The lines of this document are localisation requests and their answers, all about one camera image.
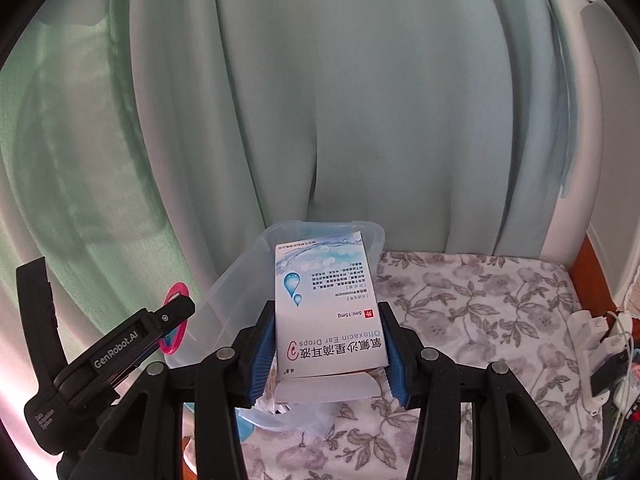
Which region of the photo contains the floral grey table cloth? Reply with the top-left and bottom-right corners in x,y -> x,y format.
242,252 -> 603,479

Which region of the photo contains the black power adapter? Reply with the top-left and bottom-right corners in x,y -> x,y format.
590,352 -> 629,396

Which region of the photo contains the white paper ball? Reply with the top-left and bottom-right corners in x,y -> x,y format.
254,390 -> 291,415

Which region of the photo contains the clear plastic storage box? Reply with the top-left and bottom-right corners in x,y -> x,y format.
167,220 -> 385,436

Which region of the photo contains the ear drops medicine box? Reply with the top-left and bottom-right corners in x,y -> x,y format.
274,231 -> 388,404

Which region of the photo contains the white power strip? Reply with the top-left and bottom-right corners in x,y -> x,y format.
566,310 -> 622,415

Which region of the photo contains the pink hair tie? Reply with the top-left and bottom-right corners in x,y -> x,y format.
158,282 -> 190,357

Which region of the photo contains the light green curtain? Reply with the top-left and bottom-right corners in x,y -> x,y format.
0,0 -> 582,340

